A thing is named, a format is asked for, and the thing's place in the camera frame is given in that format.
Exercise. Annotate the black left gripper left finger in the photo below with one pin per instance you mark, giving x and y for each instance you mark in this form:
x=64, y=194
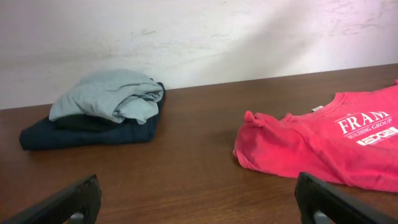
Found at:
x=78, y=203

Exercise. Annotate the folded dark navy garment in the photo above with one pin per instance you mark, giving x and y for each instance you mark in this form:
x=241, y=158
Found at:
x=81, y=129

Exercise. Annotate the red FRAM t-shirt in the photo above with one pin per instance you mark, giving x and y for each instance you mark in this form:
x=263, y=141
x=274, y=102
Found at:
x=351, y=141

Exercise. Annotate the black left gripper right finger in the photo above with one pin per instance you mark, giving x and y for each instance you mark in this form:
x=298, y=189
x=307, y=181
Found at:
x=319, y=202

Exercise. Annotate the light grey crumpled garment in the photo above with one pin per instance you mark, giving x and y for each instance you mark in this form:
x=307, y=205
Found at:
x=113, y=95

